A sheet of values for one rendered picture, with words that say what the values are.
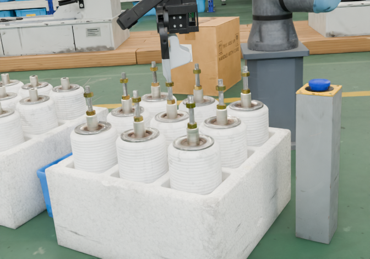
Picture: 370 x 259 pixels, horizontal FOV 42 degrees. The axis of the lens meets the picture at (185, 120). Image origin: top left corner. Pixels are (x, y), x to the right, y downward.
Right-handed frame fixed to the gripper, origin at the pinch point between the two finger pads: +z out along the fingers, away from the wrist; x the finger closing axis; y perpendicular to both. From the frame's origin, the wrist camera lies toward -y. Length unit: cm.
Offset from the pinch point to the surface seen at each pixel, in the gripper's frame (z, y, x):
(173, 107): 7.0, 1.1, -1.0
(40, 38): 17, -73, 199
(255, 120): 11.4, 18.1, -1.3
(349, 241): 34, 34, -14
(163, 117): 9.2, -1.3, 0.0
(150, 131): 9.1, -4.0, -8.9
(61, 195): 21.7, -23.1, -7.6
